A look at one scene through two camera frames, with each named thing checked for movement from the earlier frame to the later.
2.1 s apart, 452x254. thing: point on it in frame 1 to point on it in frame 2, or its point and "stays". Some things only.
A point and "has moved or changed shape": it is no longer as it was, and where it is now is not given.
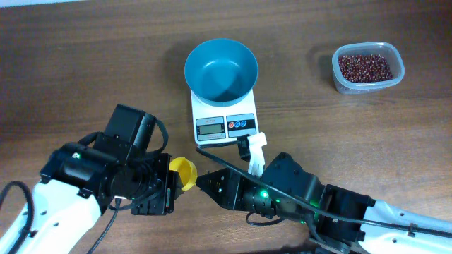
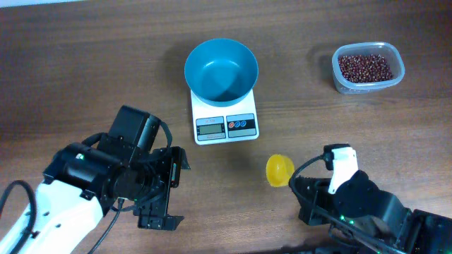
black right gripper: x=232 y=188 to x=308 y=195
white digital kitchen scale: x=213 y=124 stays
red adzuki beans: x=358 y=68 stays
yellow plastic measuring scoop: x=186 y=170 has moved or changed shape
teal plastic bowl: x=221 y=72 stays
